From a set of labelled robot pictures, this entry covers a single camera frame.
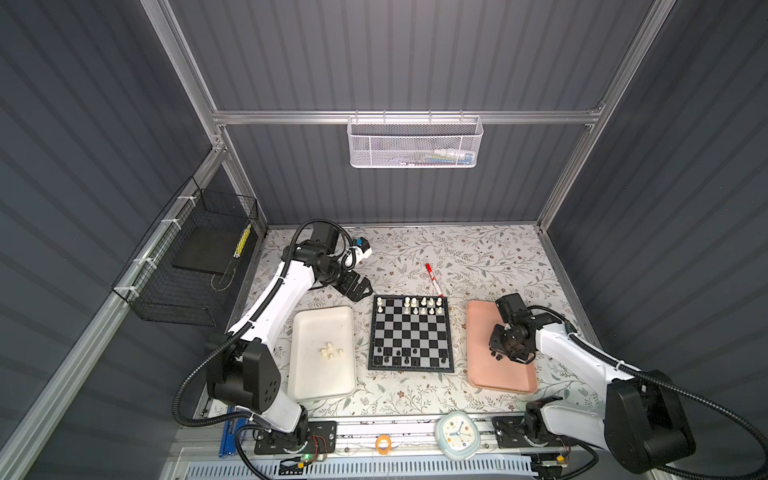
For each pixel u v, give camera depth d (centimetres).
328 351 87
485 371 85
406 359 83
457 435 72
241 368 43
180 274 72
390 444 72
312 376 83
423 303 96
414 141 124
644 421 41
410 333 90
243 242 80
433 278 104
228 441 71
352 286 72
